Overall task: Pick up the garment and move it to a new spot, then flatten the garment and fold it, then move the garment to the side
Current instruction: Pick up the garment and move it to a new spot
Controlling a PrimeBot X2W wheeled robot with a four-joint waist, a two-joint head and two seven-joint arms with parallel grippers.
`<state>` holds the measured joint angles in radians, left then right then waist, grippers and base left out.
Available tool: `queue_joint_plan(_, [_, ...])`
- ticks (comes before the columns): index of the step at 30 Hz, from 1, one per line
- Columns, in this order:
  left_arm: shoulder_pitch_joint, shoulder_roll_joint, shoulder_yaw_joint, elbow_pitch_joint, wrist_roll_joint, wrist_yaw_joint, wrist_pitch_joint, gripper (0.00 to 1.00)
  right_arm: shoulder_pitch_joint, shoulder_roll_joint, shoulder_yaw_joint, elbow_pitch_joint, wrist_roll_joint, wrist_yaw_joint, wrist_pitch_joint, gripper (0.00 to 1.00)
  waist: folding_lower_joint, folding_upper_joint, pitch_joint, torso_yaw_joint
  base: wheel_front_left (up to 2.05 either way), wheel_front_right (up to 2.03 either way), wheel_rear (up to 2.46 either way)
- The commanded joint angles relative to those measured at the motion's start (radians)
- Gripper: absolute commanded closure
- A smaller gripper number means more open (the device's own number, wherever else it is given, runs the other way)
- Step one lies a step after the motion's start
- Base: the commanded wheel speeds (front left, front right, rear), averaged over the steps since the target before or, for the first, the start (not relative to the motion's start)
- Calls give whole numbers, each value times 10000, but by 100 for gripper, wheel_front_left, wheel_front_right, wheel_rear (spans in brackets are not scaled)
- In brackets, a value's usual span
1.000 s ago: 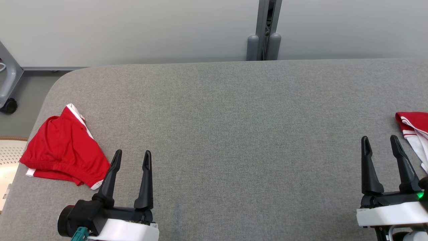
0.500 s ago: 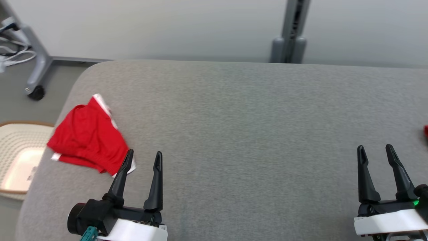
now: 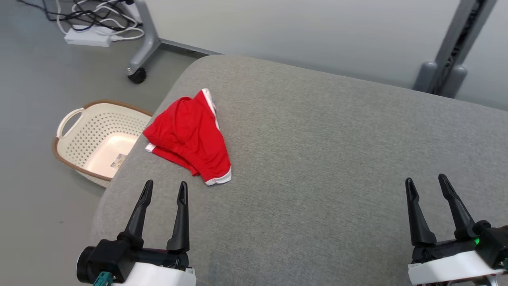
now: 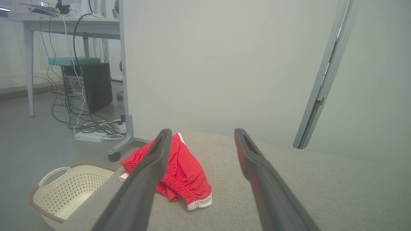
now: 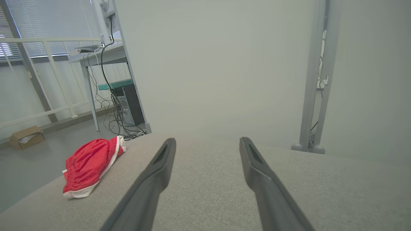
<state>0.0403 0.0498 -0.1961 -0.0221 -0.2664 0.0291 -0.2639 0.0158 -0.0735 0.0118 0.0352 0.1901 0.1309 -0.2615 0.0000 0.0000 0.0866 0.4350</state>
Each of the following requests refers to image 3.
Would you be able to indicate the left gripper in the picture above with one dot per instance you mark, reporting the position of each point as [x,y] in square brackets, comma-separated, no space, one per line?
[158,276]

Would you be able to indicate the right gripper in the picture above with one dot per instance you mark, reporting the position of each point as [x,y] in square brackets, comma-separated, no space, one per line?
[444,266]

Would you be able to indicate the red shorts white trim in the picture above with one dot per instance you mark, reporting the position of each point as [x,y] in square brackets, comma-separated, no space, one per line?
[186,131]

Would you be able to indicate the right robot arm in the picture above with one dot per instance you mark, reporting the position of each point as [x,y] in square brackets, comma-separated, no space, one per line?
[494,281]

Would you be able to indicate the beige perforated laundry basket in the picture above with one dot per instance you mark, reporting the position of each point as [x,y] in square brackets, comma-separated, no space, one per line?
[103,131]

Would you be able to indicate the black caster wheel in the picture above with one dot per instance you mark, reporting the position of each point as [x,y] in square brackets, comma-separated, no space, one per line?
[137,75]

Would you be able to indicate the grey metal stand leg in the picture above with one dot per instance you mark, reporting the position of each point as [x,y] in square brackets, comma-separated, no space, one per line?
[147,39]

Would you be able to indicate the white power strip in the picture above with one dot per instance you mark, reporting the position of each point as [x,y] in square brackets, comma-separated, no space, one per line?
[85,37]

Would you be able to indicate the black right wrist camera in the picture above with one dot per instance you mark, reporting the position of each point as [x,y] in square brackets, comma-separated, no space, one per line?
[494,242]

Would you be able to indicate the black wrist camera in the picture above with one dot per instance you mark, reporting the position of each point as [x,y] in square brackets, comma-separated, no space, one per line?
[494,242]
[107,258]

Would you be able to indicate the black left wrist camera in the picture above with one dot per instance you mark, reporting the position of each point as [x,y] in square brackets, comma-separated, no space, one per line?
[107,258]

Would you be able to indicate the teal left camera connector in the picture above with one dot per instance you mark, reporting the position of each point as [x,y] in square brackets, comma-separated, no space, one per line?
[101,279]

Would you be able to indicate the grey cylindrical post foot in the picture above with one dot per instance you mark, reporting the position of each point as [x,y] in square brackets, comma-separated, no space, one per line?
[454,81]
[424,77]

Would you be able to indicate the grey metal partition post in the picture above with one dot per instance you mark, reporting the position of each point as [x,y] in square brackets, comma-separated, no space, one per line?
[460,35]

